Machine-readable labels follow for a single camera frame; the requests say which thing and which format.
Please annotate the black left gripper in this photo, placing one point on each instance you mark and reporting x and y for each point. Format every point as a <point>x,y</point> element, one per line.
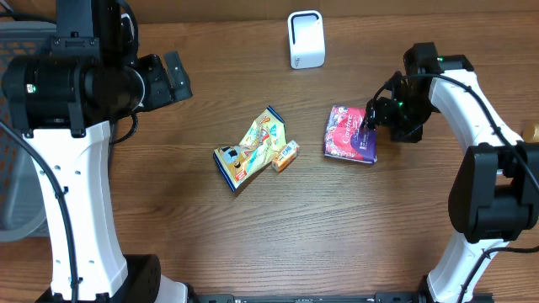
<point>152,66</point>

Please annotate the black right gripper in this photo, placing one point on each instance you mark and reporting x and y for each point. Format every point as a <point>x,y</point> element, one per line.
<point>379,114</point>

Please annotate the red purple Carefree pad pack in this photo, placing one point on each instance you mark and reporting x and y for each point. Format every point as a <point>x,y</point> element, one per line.
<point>346,138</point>

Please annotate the white tube with gold cap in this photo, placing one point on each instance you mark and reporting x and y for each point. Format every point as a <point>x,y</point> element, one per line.
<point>530,133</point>

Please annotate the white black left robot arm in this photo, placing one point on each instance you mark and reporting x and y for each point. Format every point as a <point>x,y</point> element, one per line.
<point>62,106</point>

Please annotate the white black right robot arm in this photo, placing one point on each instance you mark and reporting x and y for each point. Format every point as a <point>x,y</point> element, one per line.
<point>494,197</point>

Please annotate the white barcode scanner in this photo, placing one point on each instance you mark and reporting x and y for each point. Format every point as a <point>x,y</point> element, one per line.
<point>306,39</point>

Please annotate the yellow snack bag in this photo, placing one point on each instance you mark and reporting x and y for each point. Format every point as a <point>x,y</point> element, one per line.
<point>263,141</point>

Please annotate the small orange white box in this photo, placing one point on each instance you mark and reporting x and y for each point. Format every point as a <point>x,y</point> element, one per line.
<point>285,157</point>

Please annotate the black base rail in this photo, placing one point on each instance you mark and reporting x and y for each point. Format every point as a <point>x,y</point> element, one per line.
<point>303,298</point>

